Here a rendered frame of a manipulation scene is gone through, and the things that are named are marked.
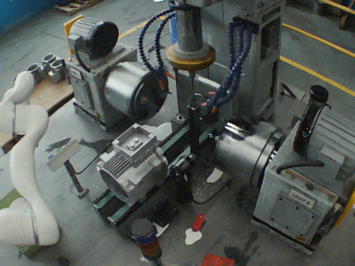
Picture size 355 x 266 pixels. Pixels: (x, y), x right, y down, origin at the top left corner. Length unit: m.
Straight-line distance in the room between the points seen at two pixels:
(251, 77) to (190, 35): 0.35
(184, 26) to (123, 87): 0.45
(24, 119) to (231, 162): 0.74
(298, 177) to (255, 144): 0.21
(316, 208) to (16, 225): 0.95
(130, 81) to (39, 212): 0.74
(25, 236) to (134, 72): 0.88
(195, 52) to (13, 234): 0.88
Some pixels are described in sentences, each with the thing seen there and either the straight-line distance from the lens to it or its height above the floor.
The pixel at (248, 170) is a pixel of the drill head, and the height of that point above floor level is 1.08.
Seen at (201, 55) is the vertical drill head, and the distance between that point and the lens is 1.14.
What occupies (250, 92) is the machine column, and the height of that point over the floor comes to 1.10.
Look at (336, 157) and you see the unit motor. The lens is 0.91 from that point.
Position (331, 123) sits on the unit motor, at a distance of 0.94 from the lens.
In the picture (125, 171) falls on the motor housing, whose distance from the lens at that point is 1.13.
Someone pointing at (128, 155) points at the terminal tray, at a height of 1.13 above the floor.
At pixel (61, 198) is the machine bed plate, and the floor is 0.80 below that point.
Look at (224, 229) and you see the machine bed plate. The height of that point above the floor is 0.80.
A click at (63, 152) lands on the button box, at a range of 1.28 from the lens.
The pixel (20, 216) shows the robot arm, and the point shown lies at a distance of 0.95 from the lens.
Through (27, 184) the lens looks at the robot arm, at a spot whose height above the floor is 1.27.
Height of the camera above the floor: 1.95
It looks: 45 degrees down
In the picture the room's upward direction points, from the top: 5 degrees counter-clockwise
